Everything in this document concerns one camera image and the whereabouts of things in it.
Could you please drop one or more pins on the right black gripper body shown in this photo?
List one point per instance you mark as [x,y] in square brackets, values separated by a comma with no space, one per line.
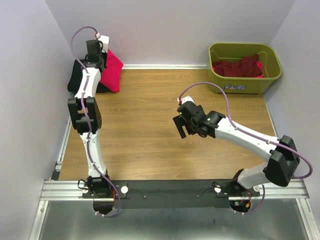
[190,128]

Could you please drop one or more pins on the pink t shirt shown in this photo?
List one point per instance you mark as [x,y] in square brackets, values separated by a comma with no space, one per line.
[111,76]

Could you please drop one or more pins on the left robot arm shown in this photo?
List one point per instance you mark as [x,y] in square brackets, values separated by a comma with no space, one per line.
[86,117]

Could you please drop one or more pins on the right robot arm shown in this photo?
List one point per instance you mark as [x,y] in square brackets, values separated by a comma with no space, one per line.
[278,154]

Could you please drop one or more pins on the dark red t shirt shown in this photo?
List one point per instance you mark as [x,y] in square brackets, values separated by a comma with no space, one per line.
[247,67]

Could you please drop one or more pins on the olive green plastic bin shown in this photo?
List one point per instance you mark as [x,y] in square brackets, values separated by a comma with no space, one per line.
[235,52]

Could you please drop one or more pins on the folded black t shirt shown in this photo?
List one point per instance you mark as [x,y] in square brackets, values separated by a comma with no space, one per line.
[76,77]

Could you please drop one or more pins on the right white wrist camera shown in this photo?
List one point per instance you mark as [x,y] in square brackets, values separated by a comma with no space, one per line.
[182,100]

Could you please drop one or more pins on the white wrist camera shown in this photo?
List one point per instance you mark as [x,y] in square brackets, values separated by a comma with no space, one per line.
[182,100]
[104,42]

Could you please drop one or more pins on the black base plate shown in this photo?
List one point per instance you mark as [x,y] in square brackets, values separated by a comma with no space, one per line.
[165,194]

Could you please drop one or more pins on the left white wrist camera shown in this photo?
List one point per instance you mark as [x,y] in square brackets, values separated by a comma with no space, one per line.
[104,42]

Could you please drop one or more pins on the aluminium frame rail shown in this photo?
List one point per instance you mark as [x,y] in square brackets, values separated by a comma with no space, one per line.
[139,142]

